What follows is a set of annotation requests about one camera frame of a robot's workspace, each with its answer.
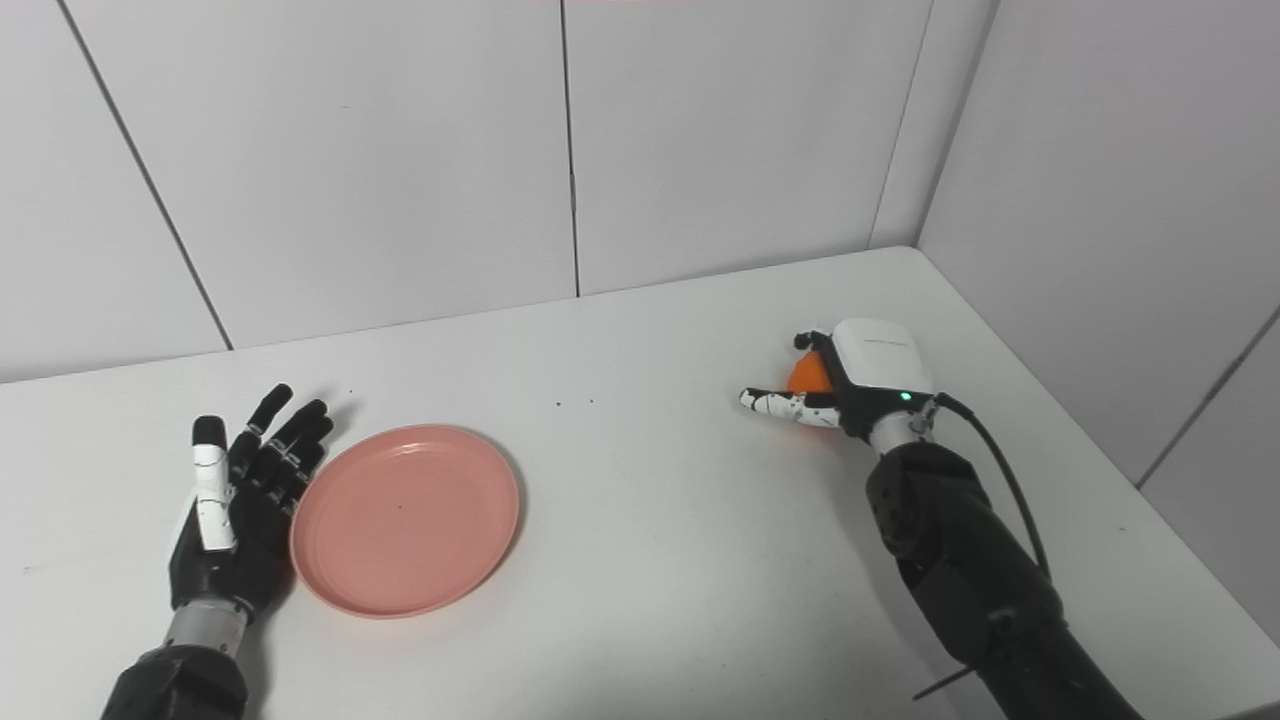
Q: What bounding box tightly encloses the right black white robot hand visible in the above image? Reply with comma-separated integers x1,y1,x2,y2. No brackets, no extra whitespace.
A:
739,318,939,442

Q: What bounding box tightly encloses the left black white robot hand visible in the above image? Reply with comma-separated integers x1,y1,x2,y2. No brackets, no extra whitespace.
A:
168,383,335,623

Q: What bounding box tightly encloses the orange fruit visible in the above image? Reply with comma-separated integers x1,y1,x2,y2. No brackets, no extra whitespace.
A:
786,351,835,396

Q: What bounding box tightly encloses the pink round plate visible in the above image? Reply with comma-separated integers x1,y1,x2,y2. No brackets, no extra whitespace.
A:
289,424,522,620

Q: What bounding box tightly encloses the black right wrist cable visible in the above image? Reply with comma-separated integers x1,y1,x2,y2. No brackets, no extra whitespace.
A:
910,392,1053,701

